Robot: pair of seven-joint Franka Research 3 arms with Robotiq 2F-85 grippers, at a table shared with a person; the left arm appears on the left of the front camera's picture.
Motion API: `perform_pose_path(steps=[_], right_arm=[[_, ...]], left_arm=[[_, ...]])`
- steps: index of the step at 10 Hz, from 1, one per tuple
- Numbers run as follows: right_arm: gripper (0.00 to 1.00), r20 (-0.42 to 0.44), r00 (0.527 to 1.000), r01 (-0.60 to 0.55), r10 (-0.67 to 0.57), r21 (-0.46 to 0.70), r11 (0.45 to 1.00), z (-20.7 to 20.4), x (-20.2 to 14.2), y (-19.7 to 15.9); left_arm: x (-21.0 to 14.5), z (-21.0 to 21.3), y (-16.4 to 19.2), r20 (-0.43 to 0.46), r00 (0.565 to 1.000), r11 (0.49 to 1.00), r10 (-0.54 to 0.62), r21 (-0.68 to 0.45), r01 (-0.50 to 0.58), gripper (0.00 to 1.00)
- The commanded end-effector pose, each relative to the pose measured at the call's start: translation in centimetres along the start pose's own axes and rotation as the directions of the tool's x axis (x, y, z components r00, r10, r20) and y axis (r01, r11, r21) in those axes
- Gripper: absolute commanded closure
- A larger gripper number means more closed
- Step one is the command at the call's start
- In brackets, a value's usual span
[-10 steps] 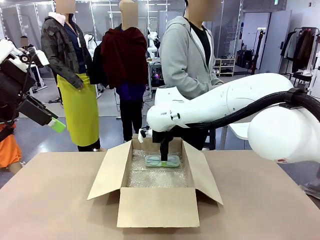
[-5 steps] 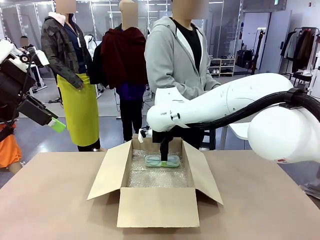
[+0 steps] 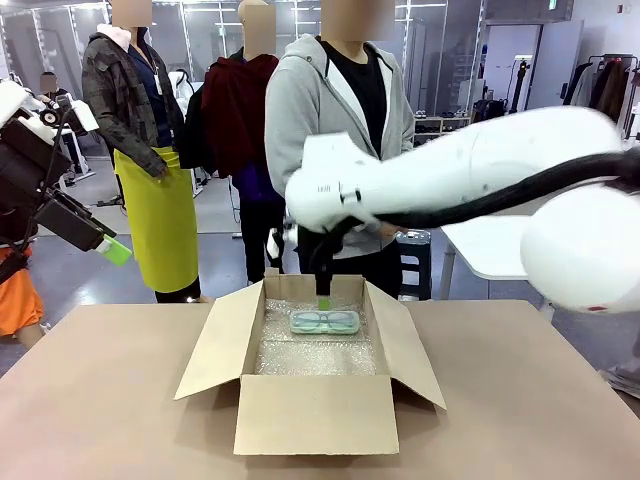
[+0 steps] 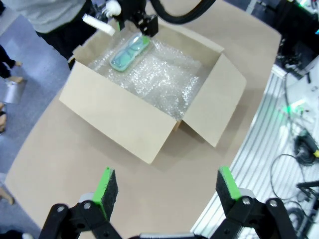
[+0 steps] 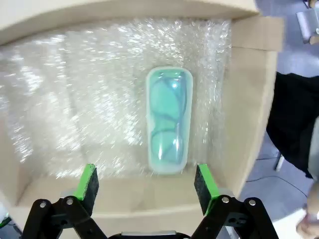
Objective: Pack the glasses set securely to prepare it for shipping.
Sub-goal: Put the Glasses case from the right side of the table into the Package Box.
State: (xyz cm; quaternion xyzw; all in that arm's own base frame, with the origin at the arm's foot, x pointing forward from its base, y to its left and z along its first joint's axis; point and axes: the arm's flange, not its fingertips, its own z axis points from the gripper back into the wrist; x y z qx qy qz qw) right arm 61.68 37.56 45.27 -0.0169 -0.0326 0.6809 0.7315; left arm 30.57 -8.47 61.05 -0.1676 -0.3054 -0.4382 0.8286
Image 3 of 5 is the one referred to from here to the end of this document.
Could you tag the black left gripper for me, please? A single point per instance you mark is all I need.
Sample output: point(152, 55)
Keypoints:
point(75, 222)

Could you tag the mannequin with yellow apron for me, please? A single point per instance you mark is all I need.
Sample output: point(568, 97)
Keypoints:
point(155, 225)

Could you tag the orange garment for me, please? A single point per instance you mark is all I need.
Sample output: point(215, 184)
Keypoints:
point(17, 300)

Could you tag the mint green glasses case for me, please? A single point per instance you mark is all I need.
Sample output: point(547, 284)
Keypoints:
point(305, 331)

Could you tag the black plastic stool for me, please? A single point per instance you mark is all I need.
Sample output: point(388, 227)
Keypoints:
point(415, 262)

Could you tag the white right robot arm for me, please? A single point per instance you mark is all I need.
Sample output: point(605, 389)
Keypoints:
point(450, 170)

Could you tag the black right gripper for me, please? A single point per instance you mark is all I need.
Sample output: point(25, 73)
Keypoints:
point(325, 270)

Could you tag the person's left hand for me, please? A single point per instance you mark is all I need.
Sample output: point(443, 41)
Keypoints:
point(395, 229)

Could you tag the open cardboard shipping box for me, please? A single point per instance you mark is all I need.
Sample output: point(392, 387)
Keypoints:
point(315, 415)

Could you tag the low wooden shoe shelf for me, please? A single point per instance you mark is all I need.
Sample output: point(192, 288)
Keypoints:
point(440, 129)

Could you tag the white side table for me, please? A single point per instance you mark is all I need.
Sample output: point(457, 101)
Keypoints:
point(480, 250)

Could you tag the white background desk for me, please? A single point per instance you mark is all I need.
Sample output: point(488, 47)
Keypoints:
point(75, 150)

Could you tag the clothes rack with garments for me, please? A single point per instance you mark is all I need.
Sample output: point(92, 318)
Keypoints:
point(610, 80)

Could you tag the seated person in background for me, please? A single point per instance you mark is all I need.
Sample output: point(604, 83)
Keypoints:
point(50, 87)

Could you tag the person in grey hoodie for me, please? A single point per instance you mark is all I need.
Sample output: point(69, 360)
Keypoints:
point(300, 110)

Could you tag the clear bubble wrap sheet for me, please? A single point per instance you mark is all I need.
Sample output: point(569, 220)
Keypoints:
point(310, 357)

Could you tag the mannequin with dark red coat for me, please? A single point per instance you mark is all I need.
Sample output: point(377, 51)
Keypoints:
point(235, 110)

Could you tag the black tripod stand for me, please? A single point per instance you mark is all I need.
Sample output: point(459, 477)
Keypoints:
point(521, 85)

